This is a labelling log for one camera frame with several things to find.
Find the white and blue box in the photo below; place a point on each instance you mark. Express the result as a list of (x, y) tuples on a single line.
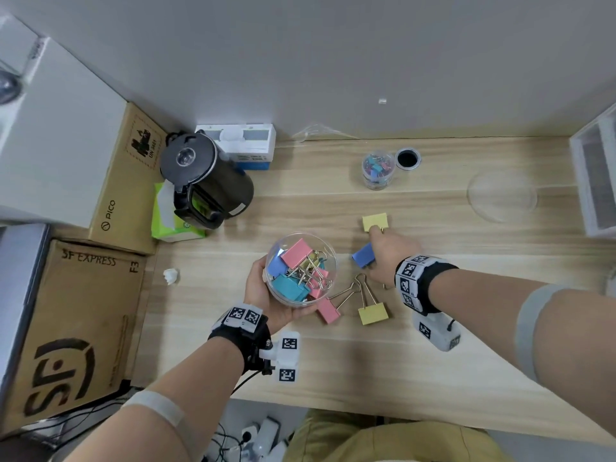
[(267, 144)]

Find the black electric kettle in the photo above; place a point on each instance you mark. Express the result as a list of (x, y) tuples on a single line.
[(226, 187)]

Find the black right wristband with markers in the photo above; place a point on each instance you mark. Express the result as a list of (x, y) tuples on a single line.
[(438, 279)]

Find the person's right forearm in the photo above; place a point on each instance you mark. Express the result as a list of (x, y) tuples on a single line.
[(481, 303)]

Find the large yellow binder clip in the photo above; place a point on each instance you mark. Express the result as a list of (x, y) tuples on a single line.
[(373, 314), (375, 222)]

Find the large clear plastic jar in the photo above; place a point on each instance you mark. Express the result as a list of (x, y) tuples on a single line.
[(274, 295)]

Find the small clear plastic jar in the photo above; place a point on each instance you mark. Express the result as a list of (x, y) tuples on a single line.
[(378, 182)]

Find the clear large jar lid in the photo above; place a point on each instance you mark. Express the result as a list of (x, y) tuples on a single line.
[(501, 197)]

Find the white plastic drawer unit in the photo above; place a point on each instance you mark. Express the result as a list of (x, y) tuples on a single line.
[(576, 163)]

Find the person's olive trousers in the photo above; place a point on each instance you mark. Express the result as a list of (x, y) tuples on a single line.
[(409, 442)]

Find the large blue binder clip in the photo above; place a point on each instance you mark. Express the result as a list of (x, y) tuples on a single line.
[(362, 256)]

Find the clear plastic wrapper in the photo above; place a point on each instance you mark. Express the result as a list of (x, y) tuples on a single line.
[(317, 132)]

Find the person's right hand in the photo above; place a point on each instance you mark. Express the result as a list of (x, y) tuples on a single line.
[(394, 250)]

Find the large pink binder clip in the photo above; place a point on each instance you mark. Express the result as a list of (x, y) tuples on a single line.
[(328, 311)]

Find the white cabinet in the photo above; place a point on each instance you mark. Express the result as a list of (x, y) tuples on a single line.
[(58, 139)]

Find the small brown cardboard box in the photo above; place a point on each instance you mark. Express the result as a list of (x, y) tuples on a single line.
[(125, 197)]

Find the white power strip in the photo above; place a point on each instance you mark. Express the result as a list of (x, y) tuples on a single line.
[(267, 435)]

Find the large brown cardboard box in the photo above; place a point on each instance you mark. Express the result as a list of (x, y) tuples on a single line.
[(86, 307)]

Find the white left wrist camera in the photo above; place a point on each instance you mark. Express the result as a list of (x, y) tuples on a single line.
[(289, 360)]

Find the person's left forearm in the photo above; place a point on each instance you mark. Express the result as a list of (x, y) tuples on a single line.
[(202, 380)]

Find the pile of colourful binder clips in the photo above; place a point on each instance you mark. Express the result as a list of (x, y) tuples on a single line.
[(296, 252)]

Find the green tissue pack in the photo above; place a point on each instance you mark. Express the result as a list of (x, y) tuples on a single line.
[(161, 226)]

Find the grey monitor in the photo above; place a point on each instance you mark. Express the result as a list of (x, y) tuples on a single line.
[(19, 283)]

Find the crumpled white paper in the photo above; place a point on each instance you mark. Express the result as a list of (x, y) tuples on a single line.
[(171, 277)]

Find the person's left hand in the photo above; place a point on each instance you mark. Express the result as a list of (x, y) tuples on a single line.
[(255, 293)]

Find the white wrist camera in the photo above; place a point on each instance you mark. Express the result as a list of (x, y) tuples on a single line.
[(289, 360), (440, 336)]

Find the cluster of small colourful clips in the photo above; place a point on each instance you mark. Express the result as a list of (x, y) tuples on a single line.
[(378, 165)]

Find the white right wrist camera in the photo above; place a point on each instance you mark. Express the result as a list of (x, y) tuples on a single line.
[(440, 336)]

